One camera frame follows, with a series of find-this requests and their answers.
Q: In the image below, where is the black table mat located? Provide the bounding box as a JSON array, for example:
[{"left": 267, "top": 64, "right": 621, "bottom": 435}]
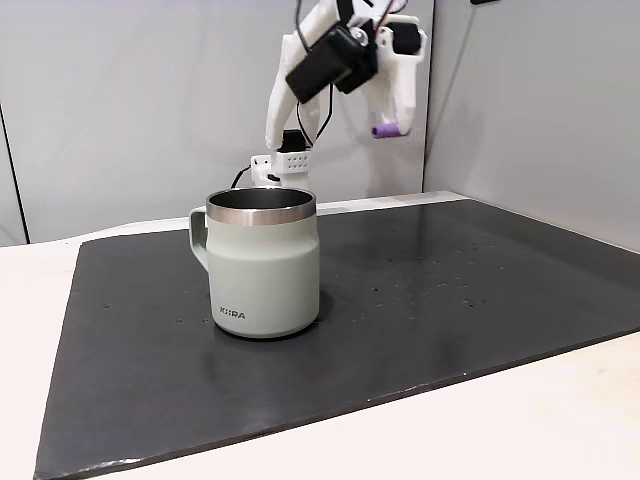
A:
[{"left": 33, "top": 198, "right": 640, "bottom": 480}]

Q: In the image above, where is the purple pen grip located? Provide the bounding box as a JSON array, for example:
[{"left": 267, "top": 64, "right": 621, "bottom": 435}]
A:
[{"left": 370, "top": 122, "right": 403, "bottom": 142}]

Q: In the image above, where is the black camera cable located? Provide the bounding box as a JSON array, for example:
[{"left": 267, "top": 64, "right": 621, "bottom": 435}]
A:
[{"left": 294, "top": 82, "right": 336, "bottom": 149}]

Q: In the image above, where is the sage green steel-rimmed mug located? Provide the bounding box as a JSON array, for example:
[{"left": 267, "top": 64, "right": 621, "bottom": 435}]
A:
[{"left": 188, "top": 187, "right": 321, "bottom": 341}]

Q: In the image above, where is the black camera box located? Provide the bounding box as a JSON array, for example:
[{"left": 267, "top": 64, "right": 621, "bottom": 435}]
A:
[{"left": 285, "top": 26, "right": 378, "bottom": 104}]

